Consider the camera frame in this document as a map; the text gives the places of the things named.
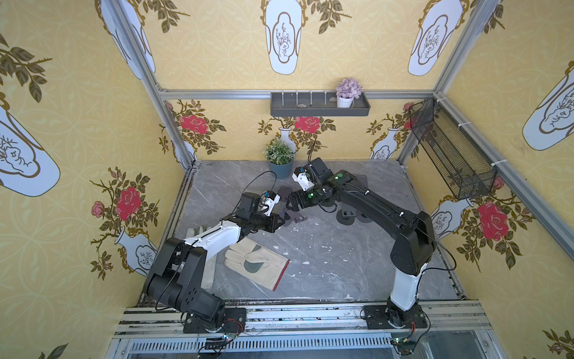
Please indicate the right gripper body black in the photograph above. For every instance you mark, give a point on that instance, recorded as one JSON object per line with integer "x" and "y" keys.
{"x": 298, "y": 200}

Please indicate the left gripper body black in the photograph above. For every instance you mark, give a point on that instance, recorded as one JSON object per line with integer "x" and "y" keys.
{"x": 275, "y": 222}

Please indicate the dark phone stand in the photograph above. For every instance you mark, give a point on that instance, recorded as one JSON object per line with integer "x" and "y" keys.
{"x": 346, "y": 216}

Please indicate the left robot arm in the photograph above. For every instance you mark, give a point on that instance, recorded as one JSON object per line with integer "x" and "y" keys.
{"x": 177, "y": 272}

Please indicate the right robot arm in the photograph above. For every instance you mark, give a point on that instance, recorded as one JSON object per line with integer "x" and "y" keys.
{"x": 412, "y": 232}

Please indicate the beige work glove right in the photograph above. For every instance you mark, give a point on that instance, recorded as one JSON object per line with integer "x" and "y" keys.
{"x": 256, "y": 263}

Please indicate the green plant blue pot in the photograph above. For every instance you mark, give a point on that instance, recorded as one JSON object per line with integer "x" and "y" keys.
{"x": 280, "y": 158}

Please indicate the purple flower white pot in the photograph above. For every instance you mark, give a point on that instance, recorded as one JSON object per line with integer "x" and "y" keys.
{"x": 347, "y": 91}

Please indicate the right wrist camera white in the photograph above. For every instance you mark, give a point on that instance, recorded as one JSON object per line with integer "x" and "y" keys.
{"x": 301, "y": 177}

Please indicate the grey wall shelf tray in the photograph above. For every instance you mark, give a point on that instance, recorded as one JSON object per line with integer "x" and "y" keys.
{"x": 315, "y": 104}

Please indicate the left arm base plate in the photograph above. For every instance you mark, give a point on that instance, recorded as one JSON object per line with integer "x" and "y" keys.
{"x": 226, "y": 321}

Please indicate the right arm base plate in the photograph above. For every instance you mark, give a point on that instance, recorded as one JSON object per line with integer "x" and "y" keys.
{"x": 393, "y": 317}

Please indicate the black wire mesh basket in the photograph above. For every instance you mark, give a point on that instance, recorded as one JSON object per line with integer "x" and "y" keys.
{"x": 463, "y": 166}

